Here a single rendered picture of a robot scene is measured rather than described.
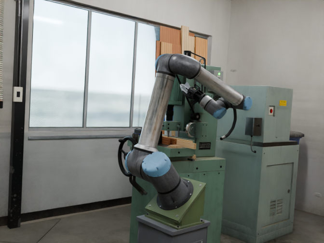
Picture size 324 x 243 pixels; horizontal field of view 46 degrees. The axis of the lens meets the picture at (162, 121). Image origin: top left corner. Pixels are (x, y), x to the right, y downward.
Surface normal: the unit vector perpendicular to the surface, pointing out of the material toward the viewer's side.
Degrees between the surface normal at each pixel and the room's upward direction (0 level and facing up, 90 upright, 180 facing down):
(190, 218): 90
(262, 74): 90
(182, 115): 90
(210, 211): 90
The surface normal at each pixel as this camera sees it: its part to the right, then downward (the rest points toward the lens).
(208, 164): 0.56, 0.07
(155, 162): -0.38, -0.75
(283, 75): -0.73, -0.01
